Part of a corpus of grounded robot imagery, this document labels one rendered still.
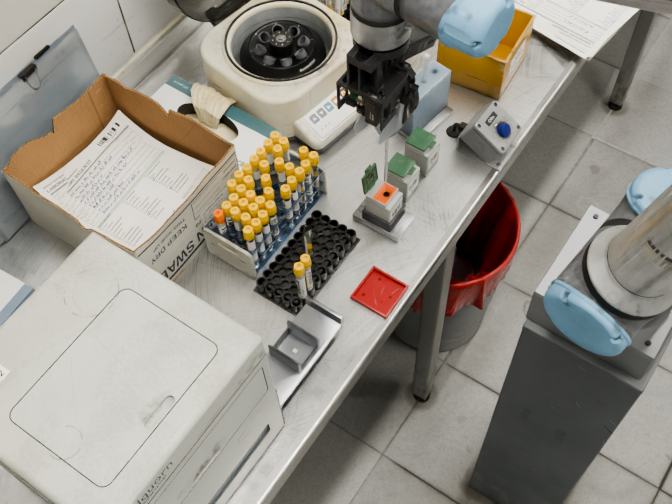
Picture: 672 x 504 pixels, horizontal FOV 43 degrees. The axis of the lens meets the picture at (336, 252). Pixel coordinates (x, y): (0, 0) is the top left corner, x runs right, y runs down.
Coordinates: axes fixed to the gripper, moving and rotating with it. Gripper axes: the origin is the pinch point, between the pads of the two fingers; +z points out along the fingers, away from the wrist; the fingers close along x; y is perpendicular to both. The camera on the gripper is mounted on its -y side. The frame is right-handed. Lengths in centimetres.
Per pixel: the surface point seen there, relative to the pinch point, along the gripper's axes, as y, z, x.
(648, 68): -146, 112, 11
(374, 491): 18, 112, 11
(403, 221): -0.7, 23.0, 3.3
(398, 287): 9.7, 24.1, 8.9
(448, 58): -32.6, 18.6, -7.0
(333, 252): 11.0, 22.1, -2.7
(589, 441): 5, 50, 46
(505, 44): -46, 23, -2
